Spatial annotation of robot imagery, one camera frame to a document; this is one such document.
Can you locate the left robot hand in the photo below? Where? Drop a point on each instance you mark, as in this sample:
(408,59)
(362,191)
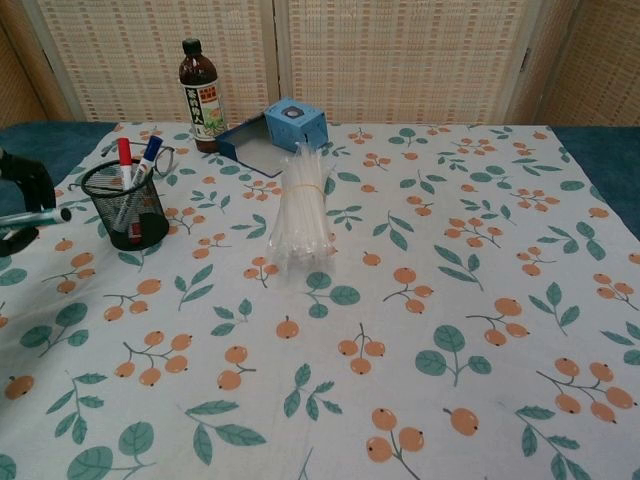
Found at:
(40,185)

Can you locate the green-labelled black-capped marker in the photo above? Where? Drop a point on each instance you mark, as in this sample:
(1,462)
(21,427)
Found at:
(50,216)

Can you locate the blue-capped white marker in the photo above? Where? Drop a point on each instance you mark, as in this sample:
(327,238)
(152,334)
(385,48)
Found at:
(154,147)

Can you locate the red-capped white marker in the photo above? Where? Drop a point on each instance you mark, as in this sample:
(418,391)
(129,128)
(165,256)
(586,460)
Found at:
(124,155)

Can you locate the black mesh pen holder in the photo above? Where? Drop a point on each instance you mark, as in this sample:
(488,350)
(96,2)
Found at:
(150,225)

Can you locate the thin-framed eyeglasses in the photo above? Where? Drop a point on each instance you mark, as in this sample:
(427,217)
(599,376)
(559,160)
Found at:
(167,160)

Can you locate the dark tea bottle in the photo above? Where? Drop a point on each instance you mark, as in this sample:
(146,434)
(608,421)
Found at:
(200,100)

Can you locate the open blue cardboard box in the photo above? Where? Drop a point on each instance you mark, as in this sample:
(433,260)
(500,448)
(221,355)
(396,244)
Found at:
(292,122)

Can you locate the bundle of clear straws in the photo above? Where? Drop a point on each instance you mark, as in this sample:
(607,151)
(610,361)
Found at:
(302,215)

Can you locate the woven bamboo folding screen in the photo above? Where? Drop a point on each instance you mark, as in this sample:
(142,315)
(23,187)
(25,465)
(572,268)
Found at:
(375,60)

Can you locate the floral white tablecloth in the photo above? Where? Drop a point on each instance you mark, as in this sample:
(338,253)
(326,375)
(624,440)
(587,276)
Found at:
(375,325)

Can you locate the teal blue table cover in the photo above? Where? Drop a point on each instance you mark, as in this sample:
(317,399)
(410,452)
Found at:
(600,150)

